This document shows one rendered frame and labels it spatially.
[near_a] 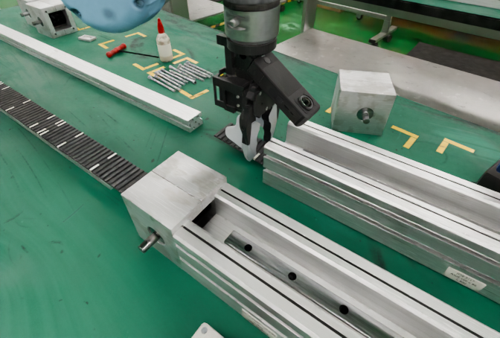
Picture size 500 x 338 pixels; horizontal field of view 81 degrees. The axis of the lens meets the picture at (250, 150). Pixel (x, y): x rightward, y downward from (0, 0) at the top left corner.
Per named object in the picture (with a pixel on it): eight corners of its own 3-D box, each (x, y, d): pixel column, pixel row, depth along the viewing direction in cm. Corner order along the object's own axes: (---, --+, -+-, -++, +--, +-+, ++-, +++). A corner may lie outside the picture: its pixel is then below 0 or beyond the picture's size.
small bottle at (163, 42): (175, 58, 88) (168, 16, 80) (168, 63, 85) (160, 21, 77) (164, 56, 89) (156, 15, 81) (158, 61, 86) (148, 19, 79)
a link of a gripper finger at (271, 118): (254, 126, 60) (248, 91, 53) (279, 136, 58) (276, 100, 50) (245, 135, 59) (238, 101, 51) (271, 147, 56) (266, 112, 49)
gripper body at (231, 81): (241, 89, 54) (239, 21, 46) (281, 104, 50) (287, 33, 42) (213, 109, 49) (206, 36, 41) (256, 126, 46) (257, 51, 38)
